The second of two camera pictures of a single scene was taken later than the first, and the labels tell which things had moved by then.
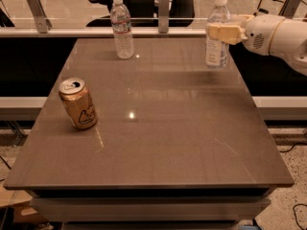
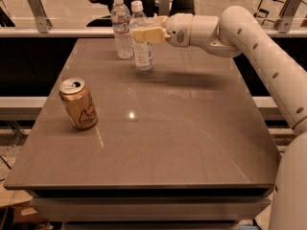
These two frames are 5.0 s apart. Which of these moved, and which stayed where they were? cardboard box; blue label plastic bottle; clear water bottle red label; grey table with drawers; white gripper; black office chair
Moved: white gripper; blue label plastic bottle
Stayed: black office chair; clear water bottle red label; cardboard box; grey table with drawers
